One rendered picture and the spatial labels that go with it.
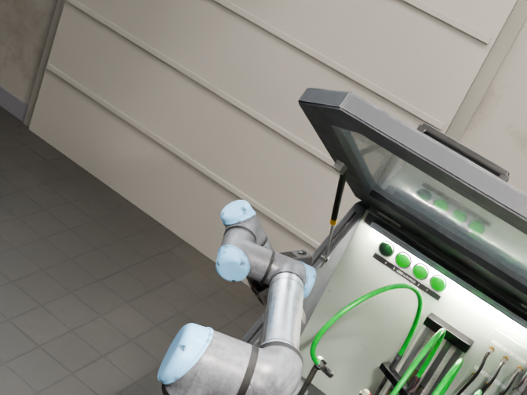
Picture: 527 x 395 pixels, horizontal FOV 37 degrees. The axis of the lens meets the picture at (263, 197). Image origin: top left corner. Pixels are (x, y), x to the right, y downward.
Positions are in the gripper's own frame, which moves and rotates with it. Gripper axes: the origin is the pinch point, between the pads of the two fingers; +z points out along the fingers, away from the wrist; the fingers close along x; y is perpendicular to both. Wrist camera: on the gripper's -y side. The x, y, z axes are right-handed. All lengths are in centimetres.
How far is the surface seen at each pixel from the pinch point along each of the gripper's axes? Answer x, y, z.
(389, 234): -22.1, -38.0, 13.0
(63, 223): -254, 50, 61
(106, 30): -312, -29, -4
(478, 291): 1, -47, 29
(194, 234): -248, -9, 109
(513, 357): 11, -46, 48
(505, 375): 10, -42, 52
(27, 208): -264, 61, 47
